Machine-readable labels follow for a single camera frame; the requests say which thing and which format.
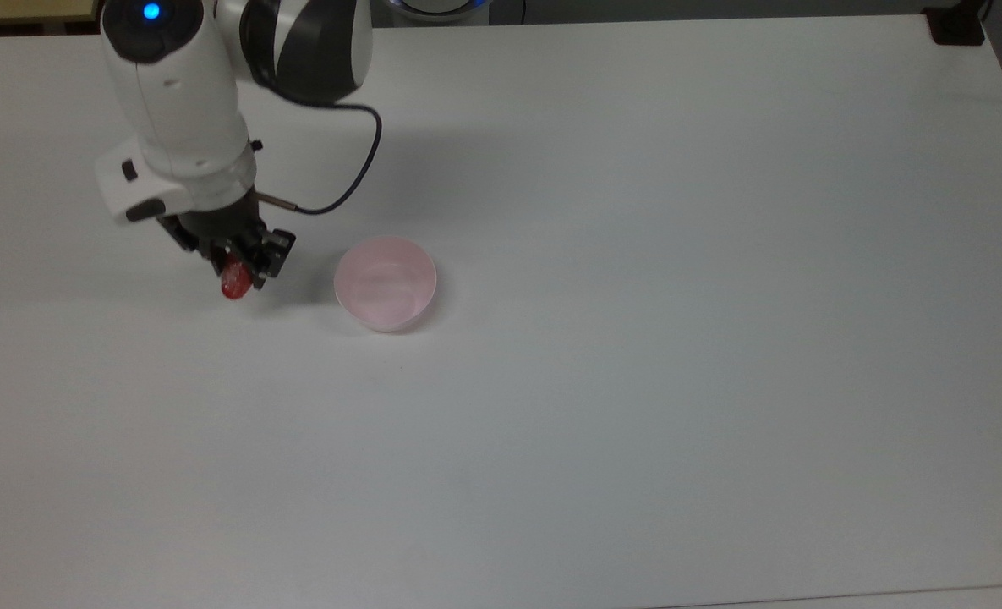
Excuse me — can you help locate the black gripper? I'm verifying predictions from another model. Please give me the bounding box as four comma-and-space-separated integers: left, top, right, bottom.
157, 188, 297, 290

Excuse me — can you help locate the white adjacent table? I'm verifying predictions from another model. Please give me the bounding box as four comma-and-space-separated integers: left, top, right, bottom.
657, 583, 1002, 609

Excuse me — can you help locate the black corner table clamp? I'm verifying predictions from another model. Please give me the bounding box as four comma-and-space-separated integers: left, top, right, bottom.
926, 5, 989, 47

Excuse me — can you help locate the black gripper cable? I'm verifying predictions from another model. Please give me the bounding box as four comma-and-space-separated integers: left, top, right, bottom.
255, 101, 384, 217

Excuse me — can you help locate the red strawberry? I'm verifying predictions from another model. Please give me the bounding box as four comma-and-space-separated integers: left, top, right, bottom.
220, 259, 254, 301

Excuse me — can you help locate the yellow wooden surface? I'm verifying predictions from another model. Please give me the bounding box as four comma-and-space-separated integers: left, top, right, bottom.
0, 0, 101, 24

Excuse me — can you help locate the pink plastic bowl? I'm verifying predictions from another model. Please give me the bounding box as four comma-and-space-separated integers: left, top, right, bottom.
333, 236, 439, 333

